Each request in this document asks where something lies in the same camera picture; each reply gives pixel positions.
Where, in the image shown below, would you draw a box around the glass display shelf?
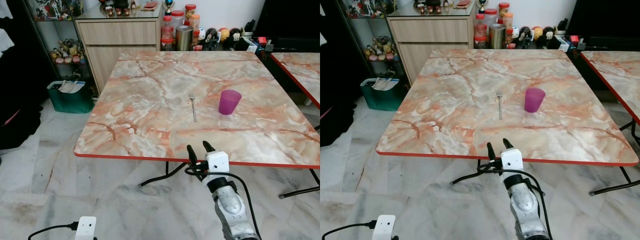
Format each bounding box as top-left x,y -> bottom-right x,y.
336,0 -> 412,96
22,0 -> 100,98

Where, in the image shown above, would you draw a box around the black television screen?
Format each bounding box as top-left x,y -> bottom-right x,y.
254,0 -> 321,42
566,0 -> 640,39

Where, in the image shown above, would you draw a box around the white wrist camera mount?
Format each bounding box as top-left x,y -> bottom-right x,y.
205,150 -> 231,176
75,216 -> 97,240
500,148 -> 524,174
372,215 -> 396,240

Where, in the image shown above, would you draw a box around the white papers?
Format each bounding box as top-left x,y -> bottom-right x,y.
57,80 -> 87,94
371,77 -> 400,92

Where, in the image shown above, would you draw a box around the light wooden drawer cabinet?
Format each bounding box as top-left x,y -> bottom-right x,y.
74,14 -> 166,94
387,12 -> 479,85

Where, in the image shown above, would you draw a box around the black metal table leg frame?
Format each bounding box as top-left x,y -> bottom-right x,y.
450,159 -> 640,196

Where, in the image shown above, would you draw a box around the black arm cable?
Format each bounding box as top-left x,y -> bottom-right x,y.
477,161 -> 553,240
322,220 -> 377,239
184,165 -> 262,240
28,222 -> 80,240

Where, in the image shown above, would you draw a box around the black mouse plush toy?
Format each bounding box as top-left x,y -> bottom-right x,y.
227,28 -> 243,50
542,26 -> 557,48

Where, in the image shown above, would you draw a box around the stainless steel tumbler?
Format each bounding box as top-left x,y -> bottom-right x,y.
488,23 -> 507,50
175,25 -> 194,52

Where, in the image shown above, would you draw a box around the black hanging clothing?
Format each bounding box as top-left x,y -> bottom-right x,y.
320,0 -> 362,148
0,0 -> 52,151

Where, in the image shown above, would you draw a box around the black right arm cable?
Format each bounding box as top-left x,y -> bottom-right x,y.
184,165 -> 262,240
477,161 -> 553,240

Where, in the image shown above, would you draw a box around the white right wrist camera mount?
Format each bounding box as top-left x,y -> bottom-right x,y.
500,148 -> 524,174
205,150 -> 231,176

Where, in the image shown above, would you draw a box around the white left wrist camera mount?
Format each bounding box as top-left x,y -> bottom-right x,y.
75,216 -> 97,240
372,215 -> 396,240

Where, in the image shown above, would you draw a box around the purple plastic cup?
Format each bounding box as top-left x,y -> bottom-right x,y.
524,87 -> 547,114
218,89 -> 243,116

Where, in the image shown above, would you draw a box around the green plastic bin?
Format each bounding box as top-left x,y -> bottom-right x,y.
360,77 -> 407,112
47,80 -> 95,114

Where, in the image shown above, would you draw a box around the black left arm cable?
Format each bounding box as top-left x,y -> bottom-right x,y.
28,222 -> 80,240
322,220 -> 377,239

